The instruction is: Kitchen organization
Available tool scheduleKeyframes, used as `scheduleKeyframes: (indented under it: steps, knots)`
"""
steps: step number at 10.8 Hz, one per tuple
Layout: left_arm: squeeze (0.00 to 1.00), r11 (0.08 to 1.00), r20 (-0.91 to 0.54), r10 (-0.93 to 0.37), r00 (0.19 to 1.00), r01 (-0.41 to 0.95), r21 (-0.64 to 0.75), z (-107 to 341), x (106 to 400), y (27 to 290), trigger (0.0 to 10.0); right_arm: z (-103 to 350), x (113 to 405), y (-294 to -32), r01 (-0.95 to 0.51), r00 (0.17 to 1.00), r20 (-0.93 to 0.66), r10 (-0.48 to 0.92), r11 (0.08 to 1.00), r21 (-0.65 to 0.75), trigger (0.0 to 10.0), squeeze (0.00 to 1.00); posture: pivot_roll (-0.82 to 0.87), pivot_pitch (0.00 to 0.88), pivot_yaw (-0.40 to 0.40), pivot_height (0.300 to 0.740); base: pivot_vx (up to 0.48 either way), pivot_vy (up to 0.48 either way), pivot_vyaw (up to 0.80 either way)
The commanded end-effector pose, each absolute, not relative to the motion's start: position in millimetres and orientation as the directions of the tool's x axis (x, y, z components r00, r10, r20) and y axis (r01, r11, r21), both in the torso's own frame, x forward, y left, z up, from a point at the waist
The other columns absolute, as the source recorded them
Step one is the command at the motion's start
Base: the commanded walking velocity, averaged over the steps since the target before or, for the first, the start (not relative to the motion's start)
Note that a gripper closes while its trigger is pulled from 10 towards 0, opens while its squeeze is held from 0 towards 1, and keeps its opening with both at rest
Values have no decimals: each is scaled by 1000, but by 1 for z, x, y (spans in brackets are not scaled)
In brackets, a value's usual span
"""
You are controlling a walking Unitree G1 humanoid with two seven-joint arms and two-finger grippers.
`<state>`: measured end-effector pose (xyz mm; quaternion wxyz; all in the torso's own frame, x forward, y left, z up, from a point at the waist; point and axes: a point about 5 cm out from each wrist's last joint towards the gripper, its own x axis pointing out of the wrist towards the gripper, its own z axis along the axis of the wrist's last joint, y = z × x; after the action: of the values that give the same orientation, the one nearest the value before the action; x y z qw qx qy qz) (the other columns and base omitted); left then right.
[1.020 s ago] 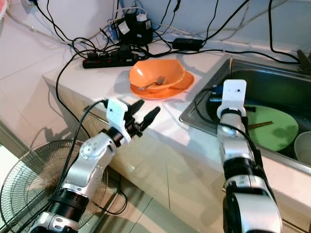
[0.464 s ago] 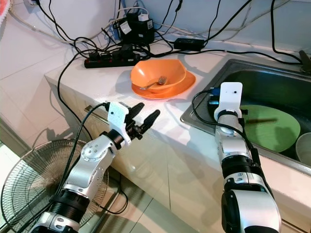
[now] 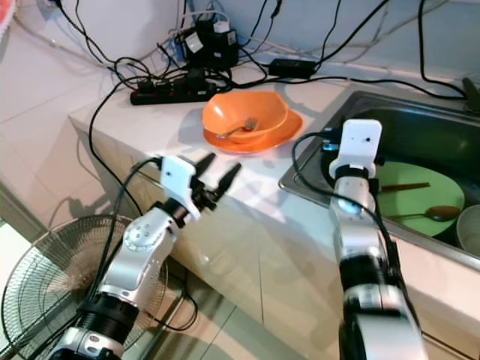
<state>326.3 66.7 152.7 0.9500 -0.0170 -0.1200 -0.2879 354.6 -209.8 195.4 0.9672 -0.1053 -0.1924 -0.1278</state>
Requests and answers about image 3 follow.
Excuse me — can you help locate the orange plastic bowl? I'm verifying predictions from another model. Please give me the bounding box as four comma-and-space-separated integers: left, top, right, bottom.
201, 90, 290, 143

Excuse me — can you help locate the cream kitchen cabinet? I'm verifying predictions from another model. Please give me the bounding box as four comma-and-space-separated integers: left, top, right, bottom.
71, 124, 480, 360

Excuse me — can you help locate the black power strip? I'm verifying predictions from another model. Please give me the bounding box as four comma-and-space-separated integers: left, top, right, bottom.
130, 71, 218, 106

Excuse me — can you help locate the black power brick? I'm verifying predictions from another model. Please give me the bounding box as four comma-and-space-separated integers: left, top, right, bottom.
268, 58, 317, 78

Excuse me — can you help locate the stainless steel sink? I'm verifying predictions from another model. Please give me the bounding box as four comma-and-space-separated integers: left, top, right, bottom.
279, 90, 480, 260

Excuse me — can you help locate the green plastic plate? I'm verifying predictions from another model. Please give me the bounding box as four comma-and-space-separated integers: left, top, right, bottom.
375, 160, 466, 237

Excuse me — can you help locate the black charger with white label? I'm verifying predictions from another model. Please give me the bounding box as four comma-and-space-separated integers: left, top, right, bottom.
176, 19, 241, 72

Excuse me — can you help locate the brown wooden spoon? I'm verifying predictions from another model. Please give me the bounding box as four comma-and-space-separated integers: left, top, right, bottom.
390, 205, 462, 224

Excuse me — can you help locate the metal gooseneck faucet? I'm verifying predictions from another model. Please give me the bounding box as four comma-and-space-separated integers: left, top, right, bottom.
461, 75, 480, 113

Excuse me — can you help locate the white bowl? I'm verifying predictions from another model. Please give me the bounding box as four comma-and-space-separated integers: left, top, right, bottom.
456, 204, 480, 256

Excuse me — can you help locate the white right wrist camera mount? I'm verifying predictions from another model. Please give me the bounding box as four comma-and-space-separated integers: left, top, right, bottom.
334, 118, 383, 179

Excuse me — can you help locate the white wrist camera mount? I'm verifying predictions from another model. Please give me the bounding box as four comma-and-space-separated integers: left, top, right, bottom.
334, 118, 383, 179
159, 154, 203, 224

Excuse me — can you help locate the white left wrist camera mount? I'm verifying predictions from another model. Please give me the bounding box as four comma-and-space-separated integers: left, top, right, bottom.
159, 154, 203, 224

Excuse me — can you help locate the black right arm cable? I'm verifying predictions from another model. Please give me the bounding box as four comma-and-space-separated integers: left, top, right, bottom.
291, 131, 406, 286

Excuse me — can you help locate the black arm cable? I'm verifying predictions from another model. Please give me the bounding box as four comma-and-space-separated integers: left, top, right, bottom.
291, 131, 406, 286
111, 156, 164, 301

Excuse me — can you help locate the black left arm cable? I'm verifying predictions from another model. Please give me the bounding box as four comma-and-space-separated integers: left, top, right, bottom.
111, 156, 164, 301

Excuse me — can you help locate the long black power cable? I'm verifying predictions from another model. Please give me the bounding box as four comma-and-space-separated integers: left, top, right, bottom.
88, 75, 143, 226

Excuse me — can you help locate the black wire cage fan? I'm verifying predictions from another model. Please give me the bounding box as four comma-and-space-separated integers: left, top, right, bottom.
1, 217, 170, 360

